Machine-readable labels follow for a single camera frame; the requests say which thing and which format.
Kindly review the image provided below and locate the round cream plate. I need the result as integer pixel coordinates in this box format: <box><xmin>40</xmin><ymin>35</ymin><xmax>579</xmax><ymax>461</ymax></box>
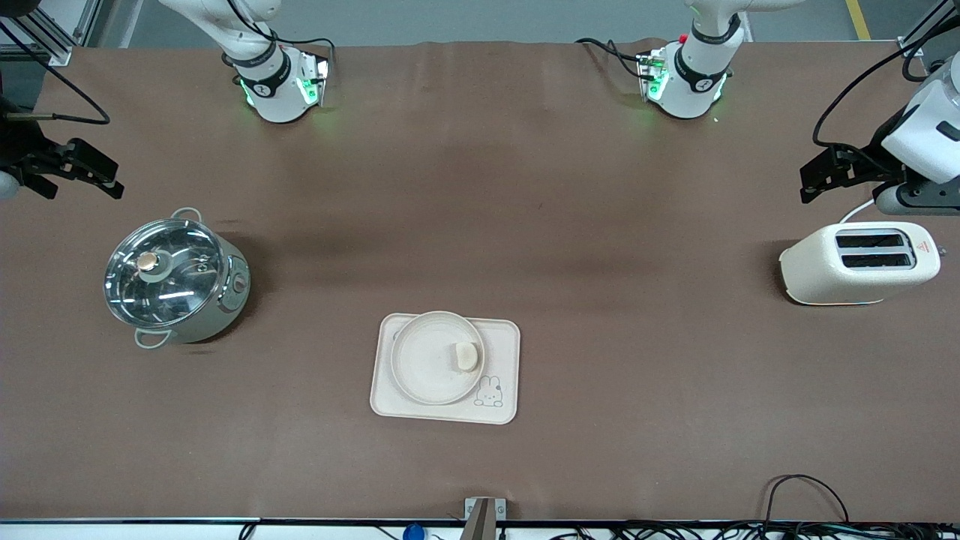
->
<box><xmin>390</xmin><ymin>310</ymin><xmax>485</xmax><ymax>407</ymax></box>

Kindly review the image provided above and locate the small white steamed bun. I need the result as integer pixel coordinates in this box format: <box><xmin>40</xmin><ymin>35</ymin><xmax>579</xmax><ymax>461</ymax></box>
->
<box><xmin>450</xmin><ymin>341</ymin><xmax>482</xmax><ymax>374</ymax></box>

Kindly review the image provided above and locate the cream rabbit print tray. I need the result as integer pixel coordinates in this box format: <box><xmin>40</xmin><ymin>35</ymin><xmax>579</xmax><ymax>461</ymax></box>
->
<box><xmin>370</xmin><ymin>313</ymin><xmax>521</xmax><ymax>425</ymax></box>

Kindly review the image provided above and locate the cream two-slot toaster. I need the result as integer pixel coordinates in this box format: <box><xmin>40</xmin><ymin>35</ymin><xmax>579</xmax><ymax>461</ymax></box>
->
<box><xmin>778</xmin><ymin>221</ymin><xmax>947</xmax><ymax>306</ymax></box>

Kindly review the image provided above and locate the glass pot lid with knob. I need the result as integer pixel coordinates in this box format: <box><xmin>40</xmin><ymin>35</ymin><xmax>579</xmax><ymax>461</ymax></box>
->
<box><xmin>103</xmin><ymin>217</ymin><xmax>226</xmax><ymax>331</ymax></box>

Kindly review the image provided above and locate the pale green electric cooking pot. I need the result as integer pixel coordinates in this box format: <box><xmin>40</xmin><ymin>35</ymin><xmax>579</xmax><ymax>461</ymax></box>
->
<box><xmin>103</xmin><ymin>208</ymin><xmax>252</xmax><ymax>350</ymax></box>

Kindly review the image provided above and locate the brown table cover mat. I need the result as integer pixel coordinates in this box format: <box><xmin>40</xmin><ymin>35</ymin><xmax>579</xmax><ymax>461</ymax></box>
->
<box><xmin>0</xmin><ymin>39</ymin><xmax>960</xmax><ymax>524</ymax></box>

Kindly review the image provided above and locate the white toaster power cord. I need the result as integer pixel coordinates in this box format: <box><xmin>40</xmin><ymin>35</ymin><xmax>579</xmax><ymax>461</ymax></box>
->
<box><xmin>838</xmin><ymin>198</ymin><xmax>877</xmax><ymax>225</ymax></box>

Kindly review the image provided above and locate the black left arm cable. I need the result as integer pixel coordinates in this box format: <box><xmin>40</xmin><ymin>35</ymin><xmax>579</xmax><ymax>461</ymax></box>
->
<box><xmin>812</xmin><ymin>0</ymin><xmax>960</xmax><ymax>148</ymax></box>

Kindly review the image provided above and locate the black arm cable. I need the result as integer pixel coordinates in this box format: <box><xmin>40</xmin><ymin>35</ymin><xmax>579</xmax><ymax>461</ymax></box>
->
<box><xmin>812</xmin><ymin>0</ymin><xmax>960</xmax><ymax>148</ymax></box>
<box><xmin>0</xmin><ymin>15</ymin><xmax>111</xmax><ymax>125</ymax></box>

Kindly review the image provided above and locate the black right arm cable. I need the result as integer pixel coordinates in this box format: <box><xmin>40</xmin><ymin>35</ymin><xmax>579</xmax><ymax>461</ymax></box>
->
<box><xmin>0</xmin><ymin>15</ymin><xmax>111</xmax><ymax>125</ymax></box>

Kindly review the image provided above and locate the aluminium frame profile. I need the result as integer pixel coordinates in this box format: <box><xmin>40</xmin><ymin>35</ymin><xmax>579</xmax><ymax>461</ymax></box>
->
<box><xmin>896</xmin><ymin>0</ymin><xmax>960</xmax><ymax>59</ymax></box>
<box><xmin>0</xmin><ymin>0</ymin><xmax>104</xmax><ymax>67</ymax></box>

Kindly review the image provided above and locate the black right base cable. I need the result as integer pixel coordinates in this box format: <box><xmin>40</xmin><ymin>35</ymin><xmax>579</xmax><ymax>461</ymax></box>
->
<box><xmin>281</xmin><ymin>36</ymin><xmax>336</xmax><ymax>61</ymax></box>

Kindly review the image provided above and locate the black base cable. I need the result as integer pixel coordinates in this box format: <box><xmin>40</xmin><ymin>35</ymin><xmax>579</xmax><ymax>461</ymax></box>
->
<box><xmin>575</xmin><ymin>37</ymin><xmax>655</xmax><ymax>80</ymax></box>
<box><xmin>281</xmin><ymin>36</ymin><xmax>336</xmax><ymax>61</ymax></box>

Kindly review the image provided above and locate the black left base cable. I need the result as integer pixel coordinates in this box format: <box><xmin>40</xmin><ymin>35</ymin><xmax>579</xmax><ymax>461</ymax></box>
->
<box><xmin>575</xmin><ymin>37</ymin><xmax>655</xmax><ymax>80</ymax></box>

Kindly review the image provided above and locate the black looped cable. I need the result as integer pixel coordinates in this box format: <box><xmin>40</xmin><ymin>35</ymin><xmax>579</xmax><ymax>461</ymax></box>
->
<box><xmin>763</xmin><ymin>474</ymin><xmax>851</xmax><ymax>526</ymax></box>

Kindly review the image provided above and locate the black cable bundle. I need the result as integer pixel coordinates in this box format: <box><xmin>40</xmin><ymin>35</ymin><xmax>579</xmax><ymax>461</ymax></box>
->
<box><xmin>547</xmin><ymin>520</ymin><xmax>960</xmax><ymax>540</ymax></box>

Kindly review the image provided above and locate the grey metal camera bracket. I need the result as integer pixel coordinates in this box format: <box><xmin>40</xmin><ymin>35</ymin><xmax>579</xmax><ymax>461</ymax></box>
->
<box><xmin>464</xmin><ymin>497</ymin><xmax>507</xmax><ymax>540</ymax></box>

